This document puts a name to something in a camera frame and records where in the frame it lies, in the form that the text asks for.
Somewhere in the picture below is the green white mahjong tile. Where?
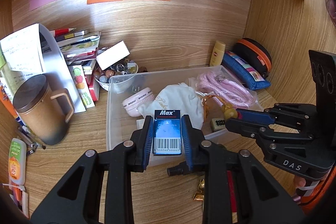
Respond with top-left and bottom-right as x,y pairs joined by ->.
210,118 -> 226,132

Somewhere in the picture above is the pink rope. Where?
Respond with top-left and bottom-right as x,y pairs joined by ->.
188,70 -> 258,109

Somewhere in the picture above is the white drawstring pouch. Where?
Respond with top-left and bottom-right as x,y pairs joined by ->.
137,83 -> 204,130

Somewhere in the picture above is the blue Max staples box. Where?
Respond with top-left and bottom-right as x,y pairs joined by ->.
153,110 -> 182,156

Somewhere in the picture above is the dark green spray bottle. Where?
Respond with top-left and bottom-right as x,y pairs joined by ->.
167,161 -> 191,177

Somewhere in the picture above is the person's right hand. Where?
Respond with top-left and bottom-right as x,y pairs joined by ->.
293,176 -> 306,188

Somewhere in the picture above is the clear plastic storage bin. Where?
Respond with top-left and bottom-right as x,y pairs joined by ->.
105,65 -> 264,167

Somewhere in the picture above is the blue patchwork pouch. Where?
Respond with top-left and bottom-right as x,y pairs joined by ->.
222,52 -> 270,91

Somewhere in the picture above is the black orange zipper case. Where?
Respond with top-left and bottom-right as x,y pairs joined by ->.
232,38 -> 272,79

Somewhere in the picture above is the yellow lotion tube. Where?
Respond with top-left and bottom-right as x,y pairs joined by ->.
209,40 -> 226,67

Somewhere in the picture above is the brown mug with lid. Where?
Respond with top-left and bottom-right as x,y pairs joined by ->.
13,75 -> 75,145

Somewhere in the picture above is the fruit pattern box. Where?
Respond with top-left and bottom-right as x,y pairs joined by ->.
68,65 -> 95,109

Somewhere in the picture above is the bowl of beads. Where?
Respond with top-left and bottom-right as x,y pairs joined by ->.
93,58 -> 139,93

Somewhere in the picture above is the white cardboard box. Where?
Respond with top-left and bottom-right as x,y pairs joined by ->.
96,40 -> 130,70

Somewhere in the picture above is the stack of books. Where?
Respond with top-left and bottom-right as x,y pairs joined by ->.
55,30 -> 102,75

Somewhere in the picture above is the silver file holder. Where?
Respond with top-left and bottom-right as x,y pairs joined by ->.
1,23 -> 86,113

